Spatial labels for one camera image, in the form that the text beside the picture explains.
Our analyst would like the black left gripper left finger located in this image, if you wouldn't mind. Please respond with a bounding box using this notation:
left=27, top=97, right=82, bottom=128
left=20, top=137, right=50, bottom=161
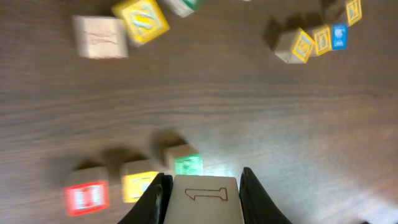
left=118, top=173, right=173, bottom=224

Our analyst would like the red A block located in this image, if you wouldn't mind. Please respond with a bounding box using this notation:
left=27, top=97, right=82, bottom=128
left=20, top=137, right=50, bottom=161
left=164, top=175, right=244, bottom=224

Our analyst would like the red I block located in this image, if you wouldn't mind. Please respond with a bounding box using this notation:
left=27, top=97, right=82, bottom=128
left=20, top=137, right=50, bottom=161
left=63, top=166, right=109, bottom=217

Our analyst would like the green R block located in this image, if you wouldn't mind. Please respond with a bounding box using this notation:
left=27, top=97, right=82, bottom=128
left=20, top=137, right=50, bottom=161
left=165, top=144, right=203, bottom=175

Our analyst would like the green Z block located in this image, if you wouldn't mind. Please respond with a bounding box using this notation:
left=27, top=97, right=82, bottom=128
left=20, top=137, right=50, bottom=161
left=164, top=0, right=203, bottom=17

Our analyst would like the yellow C block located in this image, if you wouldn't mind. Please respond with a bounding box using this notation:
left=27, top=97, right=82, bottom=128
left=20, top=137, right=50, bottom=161
left=121, top=159, right=159, bottom=203

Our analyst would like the yellow K block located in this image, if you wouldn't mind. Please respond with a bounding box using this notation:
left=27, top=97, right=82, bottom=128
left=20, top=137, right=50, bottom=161
left=344, top=0, right=363, bottom=26

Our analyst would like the yellow s block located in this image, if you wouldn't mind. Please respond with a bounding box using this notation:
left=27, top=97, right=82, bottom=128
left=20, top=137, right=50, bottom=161
left=111, top=0, right=170, bottom=47
left=274, top=28, right=315, bottom=63

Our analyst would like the blue L block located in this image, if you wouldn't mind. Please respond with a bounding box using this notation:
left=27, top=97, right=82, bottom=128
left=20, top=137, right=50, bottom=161
left=331, top=24, right=348, bottom=50

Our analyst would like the wood block red side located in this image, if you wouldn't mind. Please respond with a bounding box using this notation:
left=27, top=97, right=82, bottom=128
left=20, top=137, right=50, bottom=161
left=72, top=16, right=129, bottom=59

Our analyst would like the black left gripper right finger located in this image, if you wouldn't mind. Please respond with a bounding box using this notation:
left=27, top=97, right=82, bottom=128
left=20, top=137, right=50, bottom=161
left=239, top=167, right=292, bottom=224

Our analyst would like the yellow G block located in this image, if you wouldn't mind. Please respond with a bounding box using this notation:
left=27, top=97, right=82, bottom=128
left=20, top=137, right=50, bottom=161
left=307, top=24, right=331, bottom=57

